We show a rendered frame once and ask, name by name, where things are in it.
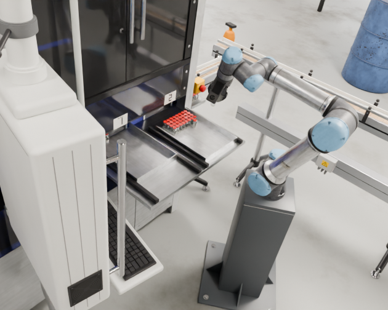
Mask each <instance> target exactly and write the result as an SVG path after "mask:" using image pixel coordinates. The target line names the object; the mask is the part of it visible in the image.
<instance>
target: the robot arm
mask: <svg viewBox="0 0 388 310"><path fill-rule="evenodd" d="M218 67H219V68H218V70H217V76H216V78H215V79H214V82H212V83H210V85H209V87H208V96H207V97H206V100H207V101H210V102H211V103H213V104H215V103H216V102H220V101H223V100H225V99H226V97H227V95H228V92H227V89H228V87H230V85H231V83H232V81H233V78H235V79H237V80H238V81H239V82H240V83H241V84H242V85H243V87H244V88H246V89H248V90H249V91H250V92H255V91H256V90H257V89H258V88H259V87H260V86H261V85H262V84H263V82H264V79H265V80H267V81H269V82H271V83H272V84H274V85H275V86H277V87H279V88H280V89H282V90H284V91H285V92H287V93H289V94H290V95H292V96H294V97H296V98H297V99H299V100H300V101H302V102H304V103H305V104H307V105H309V106H310V107H312V108H313V109H315V110H317V111H319V112H320V113H321V116H322V117H324V118H323V119H322V120H321V121H319V122H318V123H316V124H315V125H314V126H313V127H311V128H310V129H309V130H308V132H307V136H306V137H305V138H303V139H302V140H301V141H299V142H298V143H296V144H295V145H294V146H292V147H291V148H290V149H289V150H287V151H285V150H283V149H272V150H271V151H270V153H269V156H268V158H267V159H266V160H265V161H264V162H263V163H262V164H261V165H260V166H259V167H258V168H257V169H256V170H255V171H253V172H252V173H251V174H250V176H249V177H248V185H249V187H250V188H251V189H252V190H253V191H254V192H255V193H256V194H258V195H260V196H262V197H264V198H266V199H269V200H279V199H281V198H283V197H284V196H285V193H286V180H287V177H288V175H289V174H290V173H292V172H293V171H295V170H296V169H298V168H299V167H301V166H302V165H304V164H305V163H307V162H308V161H310V160H311V159H313V158H314V157H316V156H317V155H319V154H320V153H322V154H328V153H329V152H332V151H335V150H338V149H339V148H341V147H342V146H343V145H344V144H345V143H346V141H347V140H348V138H349V137H350V136H351V135H352V134H353V133H354V132H355V130H356V129H357V127H358V123H359V117H358V114H357V112H356V111H355V109H354V108H353V107H352V106H351V105H350V104H348V103H347V102H346V101H344V100H343V99H341V98H339V97H337V96H336V95H335V96H330V95H328V94H327V93H325V92H324V91H322V90H320V89H318V88H316V87H315V86H313V85H311V84H309V83H308V82H306V81H304V80H303V79H301V78H299V77H297V76H295V75H294V74H292V73H290V72H289V71H287V70H285V69H283V68H282V67H280V66H278V65H277V62H276V60H275V59H274V58H273V57H264V58H262V59H260V60H259V61H257V62H255V63H253V64H252V65H250V66H249V65H248V64H247V63H246V62H245V61H244V60H243V54H242V51H241V50H240V49H239V48H238V47H235V46H231V47H228V48H226V50H225V52H224V54H223V55H222V59H221V61H220V65H218Z"/></svg>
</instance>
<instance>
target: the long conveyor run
mask: <svg viewBox="0 0 388 310"><path fill-rule="evenodd" d="M222 40H223V41H221V40H220V39H218V40H217V41H218V42H219V43H217V44H214V45H213V49H212V56H213V57H215V54H216V50H218V51H219V53H218V56H222V55H223V54H224V52H225V50H226V48H228V47H231V46H235V47H238V48H239V49H240V50H241V51H242V54H243V59H244V60H245V62H246V63H247V64H248V65H249V66H250V65H252V64H253V63H255V62H257V61H259V60H260V59H262V58H264V57H266V56H264V55H262V54H259V53H257V52H255V51H253V48H254V47H253V46H254V44H251V47H250V49H248V48H246V47H244V46H241V45H239V44H237V43H235V42H233V41H231V40H229V39H226V38H223V39H222ZM276 62H277V61H276ZM277 65H278V66H280V67H282V68H283V69H285V70H287V71H289V72H290V73H292V74H294V75H295V76H297V77H299V78H301V79H303V80H304V81H306V82H308V83H309V84H311V85H313V86H315V87H316V88H318V89H320V90H322V91H324V92H325V93H327V94H328V95H330V96H335V95H336V96H337V97H339V98H341V99H343V100H344V101H346V102H347V103H348V104H350V105H351V106H352V107H353V108H354V109H355V111H356V112H357V114H358V117H359V123H358V127H359V128H361V129H363V130H365V131H367V132H369V133H371V134H373V135H375V136H377V137H379V138H381V139H383V140H385V141H388V111H385V110H383V109H381V108H378V107H377V106H378V104H379V103H378V102H379V101H380V99H376V102H375V103H374V104H373V105H372V104H370V103H368V102H366V101H363V100H361V99H359V98H357V97H355V96H352V95H350V94H348V93H345V92H343V91H341V90H339V89H337V88H335V87H332V86H330V85H328V84H325V83H324V82H321V81H319V80H317V79H315V78H312V72H313V70H310V73H309V74H308V75H306V74H304V73H302V72H299V71H297V70H295V69H292V68H290V67H288V66H286V65H284V64H282V63H279V62H277ZM264 82H266V83H268V84H270V85H272V86H274V87H277V86H275V85H274V84H272V83H271V82H269V81H267V80H265V79H264ZM277 88H279V87H277ZM279 89H280V88H279ZM281 90H282V89H281Z"/></svg>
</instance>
